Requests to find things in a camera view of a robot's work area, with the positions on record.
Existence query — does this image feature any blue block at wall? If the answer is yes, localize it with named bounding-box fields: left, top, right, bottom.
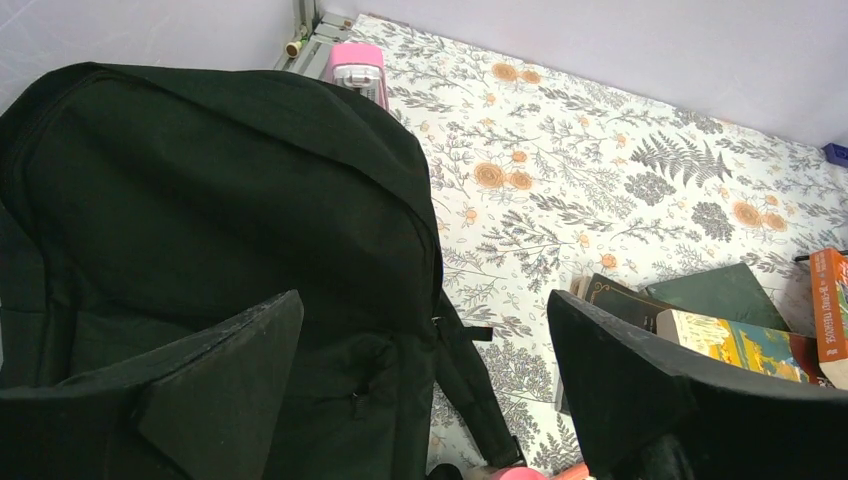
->
left=822, top=143, right=848, bottom=168

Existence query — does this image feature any black student backpack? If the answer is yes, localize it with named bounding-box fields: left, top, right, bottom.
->
left=1, top=62, right=525, bottom=479

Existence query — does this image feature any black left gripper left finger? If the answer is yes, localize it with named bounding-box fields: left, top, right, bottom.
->
left=1, top=291, right=303, bottom=479

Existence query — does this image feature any pink pencil case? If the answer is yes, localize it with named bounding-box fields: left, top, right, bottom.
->
left=489, top=467, right=547, bottom=480

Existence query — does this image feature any yellow illustrated paperback book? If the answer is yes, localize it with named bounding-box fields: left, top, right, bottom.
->
left=656, top=309, right=832, bottom=387

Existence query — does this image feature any floral tablecloth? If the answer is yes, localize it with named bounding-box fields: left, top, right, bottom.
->
left=351, top=14, right=847, bottom=474

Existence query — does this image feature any orange treehouse book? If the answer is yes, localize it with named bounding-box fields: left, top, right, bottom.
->
left=809, top=247, right=847, bottom=390

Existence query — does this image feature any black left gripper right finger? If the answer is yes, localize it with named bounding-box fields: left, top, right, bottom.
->
left=547, top=290, right=847, bottom=479

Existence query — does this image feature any dark green hardcover book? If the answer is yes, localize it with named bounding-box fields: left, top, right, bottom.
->
left=642, top=263, right=790, bottom=331

